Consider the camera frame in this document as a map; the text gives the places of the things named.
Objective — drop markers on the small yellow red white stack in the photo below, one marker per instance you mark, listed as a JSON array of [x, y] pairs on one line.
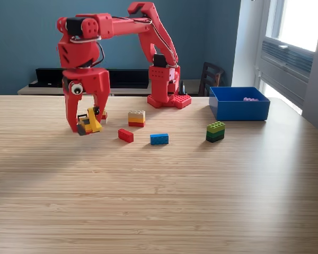
[[105, 116]]

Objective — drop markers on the yellow toy digger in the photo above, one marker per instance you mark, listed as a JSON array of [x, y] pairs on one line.
[[91, 124]]

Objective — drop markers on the red lego brick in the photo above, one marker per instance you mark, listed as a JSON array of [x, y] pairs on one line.
[[125, 135]]

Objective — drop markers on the green lego brick stack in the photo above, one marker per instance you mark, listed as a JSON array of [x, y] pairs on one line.
[[215, 131]]

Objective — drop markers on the pink lego brick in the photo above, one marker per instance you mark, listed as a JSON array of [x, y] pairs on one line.
[[250, 99]]

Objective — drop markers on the tan orange red lego stack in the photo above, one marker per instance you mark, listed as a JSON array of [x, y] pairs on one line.
[[136, 119]]

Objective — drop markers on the light blue lego brick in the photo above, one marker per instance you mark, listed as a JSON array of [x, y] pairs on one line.
[[159, 139]]

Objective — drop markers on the blue plastic bin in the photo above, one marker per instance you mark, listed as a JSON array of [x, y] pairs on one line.
[[241, 111]]

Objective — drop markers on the black shelf unit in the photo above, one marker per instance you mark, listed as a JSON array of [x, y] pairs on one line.
[[49, 76]]

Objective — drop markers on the dark wooden chair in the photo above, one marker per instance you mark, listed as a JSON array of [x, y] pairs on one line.
[[209, 76]]

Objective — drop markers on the grey ventilation unit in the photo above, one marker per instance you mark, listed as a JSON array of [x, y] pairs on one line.
[[286, 68]]

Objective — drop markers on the white framed window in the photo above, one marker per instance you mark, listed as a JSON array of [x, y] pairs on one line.
[[302, 21]]

